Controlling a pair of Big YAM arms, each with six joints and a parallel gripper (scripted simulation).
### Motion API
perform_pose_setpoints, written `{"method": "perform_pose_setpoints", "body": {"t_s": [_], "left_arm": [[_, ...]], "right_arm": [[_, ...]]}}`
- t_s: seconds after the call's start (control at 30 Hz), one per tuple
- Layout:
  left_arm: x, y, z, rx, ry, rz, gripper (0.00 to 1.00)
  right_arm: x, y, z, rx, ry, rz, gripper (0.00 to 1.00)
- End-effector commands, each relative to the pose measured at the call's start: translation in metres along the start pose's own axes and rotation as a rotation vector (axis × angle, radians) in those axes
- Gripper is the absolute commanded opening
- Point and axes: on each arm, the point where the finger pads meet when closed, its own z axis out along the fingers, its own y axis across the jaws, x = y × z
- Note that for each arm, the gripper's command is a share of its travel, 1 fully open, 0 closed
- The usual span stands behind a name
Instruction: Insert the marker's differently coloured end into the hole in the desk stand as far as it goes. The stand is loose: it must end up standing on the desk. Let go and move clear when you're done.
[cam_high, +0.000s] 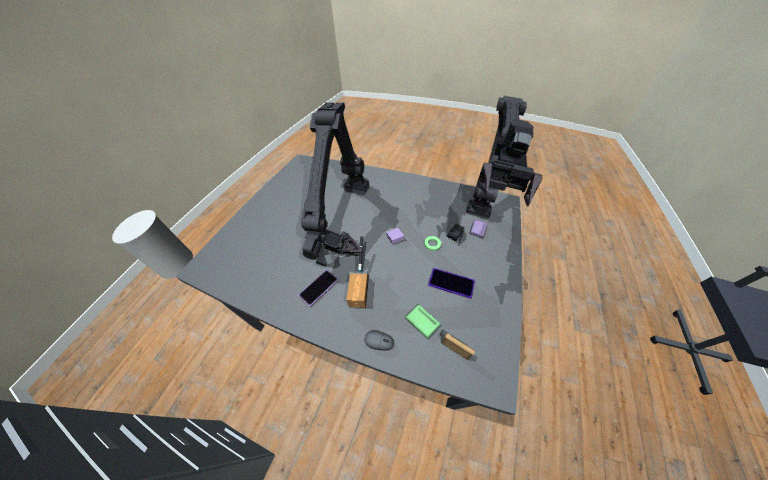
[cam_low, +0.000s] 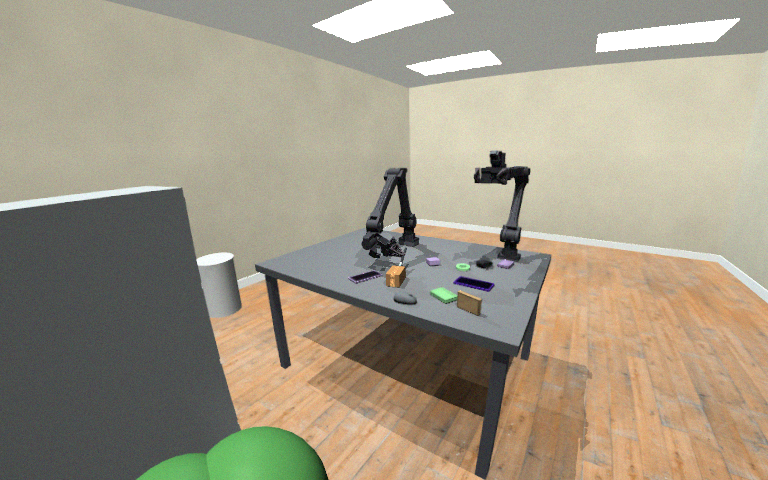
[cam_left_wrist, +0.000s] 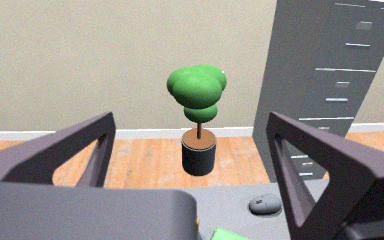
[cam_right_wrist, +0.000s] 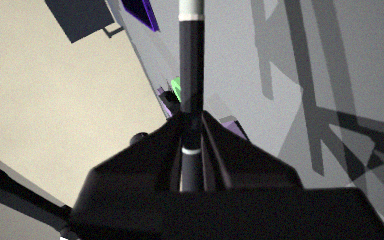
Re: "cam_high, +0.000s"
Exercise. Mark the tan rectangular block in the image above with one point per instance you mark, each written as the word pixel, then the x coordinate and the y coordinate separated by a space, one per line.
pixel 458 347

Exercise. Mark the light purple cube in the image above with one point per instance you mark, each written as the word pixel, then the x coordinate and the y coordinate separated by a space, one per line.
pixel 478 228

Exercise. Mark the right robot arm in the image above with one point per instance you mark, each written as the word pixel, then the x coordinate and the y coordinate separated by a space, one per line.
pixel 328 123

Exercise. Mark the orange block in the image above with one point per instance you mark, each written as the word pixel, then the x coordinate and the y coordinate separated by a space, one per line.
pixel 357 290

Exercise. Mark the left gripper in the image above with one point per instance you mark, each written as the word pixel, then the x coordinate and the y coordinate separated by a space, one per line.
pixel 518 178

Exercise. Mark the grey computer mouse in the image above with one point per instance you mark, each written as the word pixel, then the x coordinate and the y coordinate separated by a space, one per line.
pixel 378 340

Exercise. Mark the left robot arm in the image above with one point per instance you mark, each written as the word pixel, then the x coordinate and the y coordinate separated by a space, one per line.
pixel 517 141

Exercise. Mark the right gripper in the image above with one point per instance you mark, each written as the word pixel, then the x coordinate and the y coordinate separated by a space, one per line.
pixel 346 238

